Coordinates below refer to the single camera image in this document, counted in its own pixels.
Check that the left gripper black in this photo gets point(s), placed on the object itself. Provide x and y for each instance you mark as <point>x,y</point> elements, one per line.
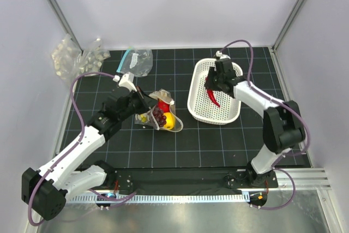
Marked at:
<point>145,102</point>

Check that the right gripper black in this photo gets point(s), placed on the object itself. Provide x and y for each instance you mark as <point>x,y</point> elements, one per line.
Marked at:
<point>211,72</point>

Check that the red chili pepper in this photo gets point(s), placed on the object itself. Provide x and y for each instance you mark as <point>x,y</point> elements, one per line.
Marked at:
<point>211,95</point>

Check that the white perforated plastic basket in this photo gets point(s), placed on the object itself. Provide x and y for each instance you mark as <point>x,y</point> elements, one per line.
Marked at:
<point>224,111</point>

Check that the yellow banana bunch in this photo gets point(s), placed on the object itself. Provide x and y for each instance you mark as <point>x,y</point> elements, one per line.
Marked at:
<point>143,118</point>

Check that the dark red grape bunch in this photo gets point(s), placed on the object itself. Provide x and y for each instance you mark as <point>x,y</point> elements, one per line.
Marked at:
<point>158,115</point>

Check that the red apple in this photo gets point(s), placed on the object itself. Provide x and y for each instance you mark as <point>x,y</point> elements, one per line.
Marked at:
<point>165,107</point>

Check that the polka dot zip bag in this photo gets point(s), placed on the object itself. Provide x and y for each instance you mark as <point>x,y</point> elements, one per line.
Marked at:
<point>164,95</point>

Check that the yellow round fruit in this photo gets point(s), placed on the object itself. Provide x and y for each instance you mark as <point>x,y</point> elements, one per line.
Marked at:
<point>170,121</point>

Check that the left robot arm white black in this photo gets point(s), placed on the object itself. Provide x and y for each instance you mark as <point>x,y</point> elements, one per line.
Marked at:
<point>47,189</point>

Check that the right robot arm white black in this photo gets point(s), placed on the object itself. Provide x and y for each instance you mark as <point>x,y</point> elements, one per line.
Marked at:
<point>282,128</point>

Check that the blue zipper clear bag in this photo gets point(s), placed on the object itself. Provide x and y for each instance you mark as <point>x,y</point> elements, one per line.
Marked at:
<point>139,62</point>

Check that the polka dot bag middle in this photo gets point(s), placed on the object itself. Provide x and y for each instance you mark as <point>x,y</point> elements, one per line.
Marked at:
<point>92,57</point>

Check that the black grid mat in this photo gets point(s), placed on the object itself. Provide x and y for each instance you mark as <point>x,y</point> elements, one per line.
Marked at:
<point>198,144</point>

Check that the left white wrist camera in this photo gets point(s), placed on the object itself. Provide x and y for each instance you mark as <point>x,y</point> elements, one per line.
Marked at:
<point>126,81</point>

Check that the slotted cable duct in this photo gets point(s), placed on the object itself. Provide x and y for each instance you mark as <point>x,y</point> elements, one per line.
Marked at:
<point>91,198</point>

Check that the aluminium frame rail right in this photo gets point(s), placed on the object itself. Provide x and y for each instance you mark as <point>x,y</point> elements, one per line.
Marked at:
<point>304,179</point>

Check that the aluminium corner post left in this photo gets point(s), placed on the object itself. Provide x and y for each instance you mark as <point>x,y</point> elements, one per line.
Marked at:
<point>63,21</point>

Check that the aluminium corner post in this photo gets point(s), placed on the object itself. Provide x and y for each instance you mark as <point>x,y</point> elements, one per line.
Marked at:
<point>288,23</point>
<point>63,21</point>

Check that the aluminium corner post right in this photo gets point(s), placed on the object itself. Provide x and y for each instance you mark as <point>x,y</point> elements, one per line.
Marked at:
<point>288,23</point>

